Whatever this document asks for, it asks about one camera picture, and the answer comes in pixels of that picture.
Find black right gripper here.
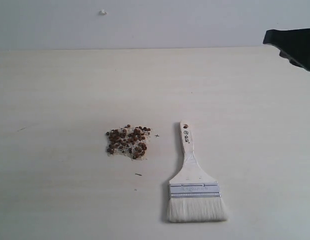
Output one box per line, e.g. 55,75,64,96
263,28,310,72

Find wooden paint brush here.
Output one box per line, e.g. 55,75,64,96
167,121,228,223

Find brown beads and crumbs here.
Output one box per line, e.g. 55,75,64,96
105,124,152,161

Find white wall hook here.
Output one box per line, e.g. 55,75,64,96
98,9,108,16

